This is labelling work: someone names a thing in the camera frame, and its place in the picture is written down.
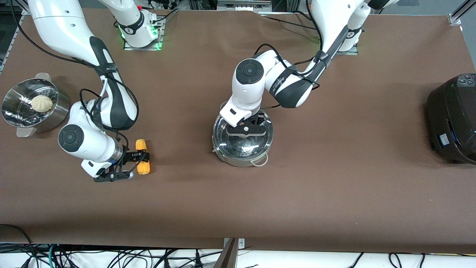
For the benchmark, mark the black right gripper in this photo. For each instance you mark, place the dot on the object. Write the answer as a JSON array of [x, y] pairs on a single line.
[[128, 156]]

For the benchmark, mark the steel steamer pot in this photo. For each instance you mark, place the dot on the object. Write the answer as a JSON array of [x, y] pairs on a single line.
[[55, 121]]

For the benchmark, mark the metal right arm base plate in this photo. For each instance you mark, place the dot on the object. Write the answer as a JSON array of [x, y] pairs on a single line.
[[143, 48]]

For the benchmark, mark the white steamed bun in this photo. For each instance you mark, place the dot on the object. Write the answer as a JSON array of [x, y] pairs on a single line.
[[41, 103]]

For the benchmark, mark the stainless steel pot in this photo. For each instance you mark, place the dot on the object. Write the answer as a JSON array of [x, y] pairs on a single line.
[[238, 162]]

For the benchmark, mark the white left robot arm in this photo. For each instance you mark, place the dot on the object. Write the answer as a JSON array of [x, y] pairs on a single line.
[[249, 85]]

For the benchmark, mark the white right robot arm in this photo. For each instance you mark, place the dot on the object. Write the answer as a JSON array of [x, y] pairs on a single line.
[[74, 139]]

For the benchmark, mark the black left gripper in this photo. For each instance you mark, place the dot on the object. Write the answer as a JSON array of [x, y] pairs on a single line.
[[256, 120]]

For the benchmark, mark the black rice cooker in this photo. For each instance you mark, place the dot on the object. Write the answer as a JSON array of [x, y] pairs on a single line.
[[457, 119]]

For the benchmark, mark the silver table edge bracket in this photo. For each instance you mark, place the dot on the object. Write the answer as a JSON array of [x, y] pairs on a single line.
[[241, 242]]

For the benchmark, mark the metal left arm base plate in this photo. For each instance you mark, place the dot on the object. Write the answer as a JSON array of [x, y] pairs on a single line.
[[354, 50]]

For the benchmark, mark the aluminium frame profile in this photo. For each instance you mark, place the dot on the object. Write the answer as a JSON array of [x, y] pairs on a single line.
[[460, 13]]

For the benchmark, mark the glass pot lid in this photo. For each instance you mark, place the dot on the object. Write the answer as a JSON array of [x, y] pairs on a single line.
[[238, 147]]

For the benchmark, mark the brown table cover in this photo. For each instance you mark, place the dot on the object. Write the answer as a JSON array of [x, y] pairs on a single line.
[[297, 204]]

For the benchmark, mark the yellow corn cob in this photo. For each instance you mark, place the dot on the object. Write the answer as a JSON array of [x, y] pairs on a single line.
[[143, 169]]

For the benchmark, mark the grey power strip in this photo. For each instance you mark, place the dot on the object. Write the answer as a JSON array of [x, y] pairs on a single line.
[[243, 5]]

